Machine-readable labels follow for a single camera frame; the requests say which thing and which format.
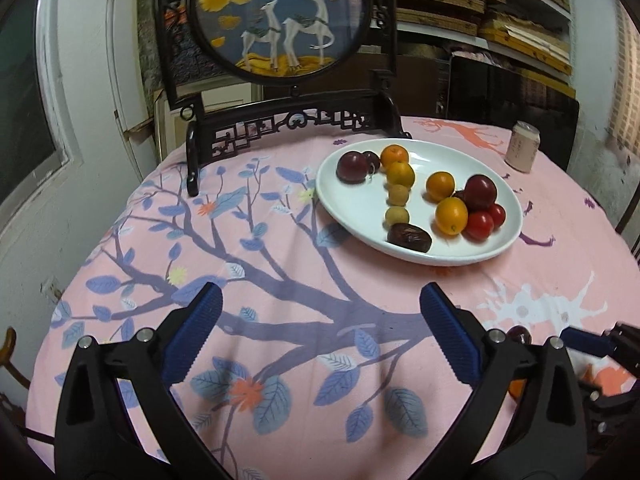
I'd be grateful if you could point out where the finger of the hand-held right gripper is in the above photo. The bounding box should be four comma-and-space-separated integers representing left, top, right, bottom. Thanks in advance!
559, 326, 618, 358

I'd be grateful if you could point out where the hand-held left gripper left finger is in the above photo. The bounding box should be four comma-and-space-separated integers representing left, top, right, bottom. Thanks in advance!
54, 281, 236, 480

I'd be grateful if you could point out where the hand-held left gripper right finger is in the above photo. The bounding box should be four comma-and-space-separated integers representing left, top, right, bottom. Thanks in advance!
417, 281, 588, 480

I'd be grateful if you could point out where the dark brown date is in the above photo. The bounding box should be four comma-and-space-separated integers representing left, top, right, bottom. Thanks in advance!
386, 224, 433, 253

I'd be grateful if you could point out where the yellow orange round fruit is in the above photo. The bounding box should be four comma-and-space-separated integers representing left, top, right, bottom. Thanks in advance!
434, 197, 469, 237

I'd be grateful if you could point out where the dark purple plum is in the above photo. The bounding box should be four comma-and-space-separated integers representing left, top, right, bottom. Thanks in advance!
336, 150, 373, 184
464, 174, 498, 211

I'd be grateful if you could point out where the small round orange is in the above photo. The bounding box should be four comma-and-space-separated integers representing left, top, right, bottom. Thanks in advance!
425, 171, 456, 203

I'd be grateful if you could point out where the white oval plate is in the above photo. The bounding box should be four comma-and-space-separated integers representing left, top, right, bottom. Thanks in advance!
316, 138, 523, 267

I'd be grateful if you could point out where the pink printed tablecloth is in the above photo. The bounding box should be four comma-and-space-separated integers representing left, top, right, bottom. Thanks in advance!
25, 115, 640, 480

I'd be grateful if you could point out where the small orange kumquat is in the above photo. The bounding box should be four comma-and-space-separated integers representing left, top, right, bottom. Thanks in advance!
386, 161, 416, 188
380, 144, 411, 168

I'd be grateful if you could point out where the wooden chair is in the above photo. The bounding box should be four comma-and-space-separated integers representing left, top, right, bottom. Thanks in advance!
0, 327, 32, 411

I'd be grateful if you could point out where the pink drink can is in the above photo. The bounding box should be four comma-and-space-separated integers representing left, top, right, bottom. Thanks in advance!
504, 121, 542, 174

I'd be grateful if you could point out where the black chair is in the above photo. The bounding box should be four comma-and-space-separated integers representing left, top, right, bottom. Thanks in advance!
437, 52, 581, 171

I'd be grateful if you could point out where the window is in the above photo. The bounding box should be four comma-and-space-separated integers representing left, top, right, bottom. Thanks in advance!
0, 0, 71, 211

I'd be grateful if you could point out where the shelf of stacked boxes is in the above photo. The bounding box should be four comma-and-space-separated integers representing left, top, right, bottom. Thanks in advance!
390, 0, 576, 96

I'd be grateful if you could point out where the round deer picture screen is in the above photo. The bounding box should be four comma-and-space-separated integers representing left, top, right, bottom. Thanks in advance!
150, 0, 413, 198

